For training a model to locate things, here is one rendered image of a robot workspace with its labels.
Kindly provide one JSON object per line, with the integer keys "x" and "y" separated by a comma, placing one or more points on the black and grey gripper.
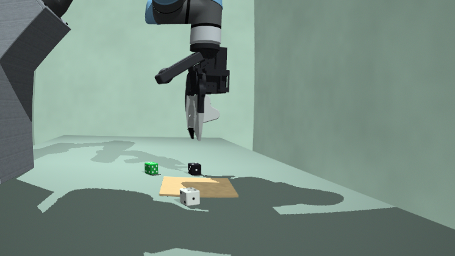
{"x": 213, "y": 78}

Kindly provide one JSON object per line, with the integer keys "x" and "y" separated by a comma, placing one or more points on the tan flat mat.
{"x": 208, "y": 187}

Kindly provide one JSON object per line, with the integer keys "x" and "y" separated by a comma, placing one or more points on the green die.
{"x": 151, "y": 168}

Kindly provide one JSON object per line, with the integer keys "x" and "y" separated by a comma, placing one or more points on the black die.
{"x": 194, "y": 168}

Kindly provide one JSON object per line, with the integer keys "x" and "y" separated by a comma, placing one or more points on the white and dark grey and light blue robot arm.
{"x": 203, "y": 15}

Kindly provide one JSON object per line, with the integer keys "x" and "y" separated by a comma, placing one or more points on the white die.
{"x": 189, "y": 196}

